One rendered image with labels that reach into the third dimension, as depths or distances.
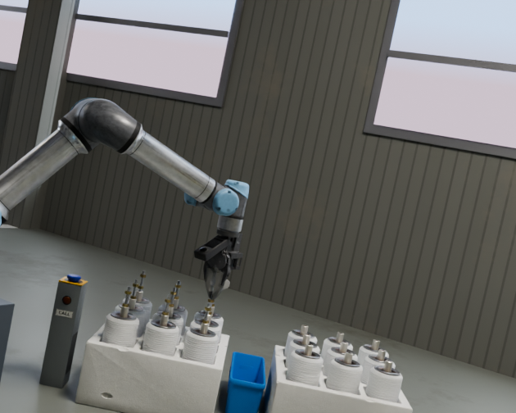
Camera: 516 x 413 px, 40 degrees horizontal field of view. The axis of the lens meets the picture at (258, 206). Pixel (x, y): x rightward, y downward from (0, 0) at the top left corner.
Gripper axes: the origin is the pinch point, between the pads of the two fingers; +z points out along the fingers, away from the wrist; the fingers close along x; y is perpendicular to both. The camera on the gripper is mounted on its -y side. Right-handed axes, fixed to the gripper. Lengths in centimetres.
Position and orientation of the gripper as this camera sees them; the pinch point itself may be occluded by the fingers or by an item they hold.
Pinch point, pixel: (210, 294)
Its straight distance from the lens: 219.1
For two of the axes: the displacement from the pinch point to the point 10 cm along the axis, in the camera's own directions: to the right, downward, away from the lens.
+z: -2.0, 9.8, 0.7
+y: 5.7, 0.6, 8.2
